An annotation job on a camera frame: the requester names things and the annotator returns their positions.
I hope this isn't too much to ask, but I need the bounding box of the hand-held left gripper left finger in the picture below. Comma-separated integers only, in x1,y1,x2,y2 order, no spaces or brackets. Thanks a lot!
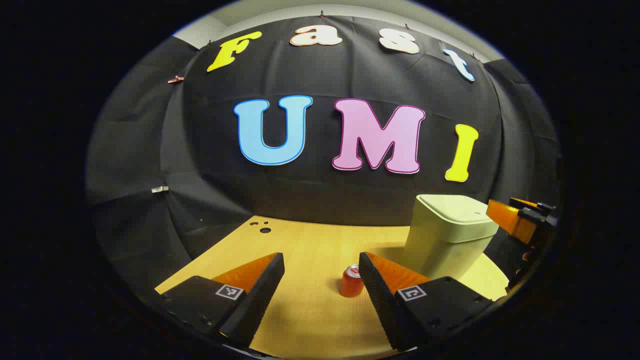
155,252,286,349

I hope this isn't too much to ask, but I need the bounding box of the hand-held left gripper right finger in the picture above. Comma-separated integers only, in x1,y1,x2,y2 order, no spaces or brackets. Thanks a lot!
358,251,496,352

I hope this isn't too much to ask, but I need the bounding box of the orange pop can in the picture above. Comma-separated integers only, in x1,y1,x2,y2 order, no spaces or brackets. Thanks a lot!
340,264,365,298

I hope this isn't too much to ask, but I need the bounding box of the green desktop garbage bin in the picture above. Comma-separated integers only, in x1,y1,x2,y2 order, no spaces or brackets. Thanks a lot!
400,194,501,281

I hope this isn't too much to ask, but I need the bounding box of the wooden desktop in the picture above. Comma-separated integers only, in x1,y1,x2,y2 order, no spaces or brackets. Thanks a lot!
155,216,510,360

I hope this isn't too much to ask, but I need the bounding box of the black backdrop cloth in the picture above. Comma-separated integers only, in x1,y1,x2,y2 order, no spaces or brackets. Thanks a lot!
85,15,561,301

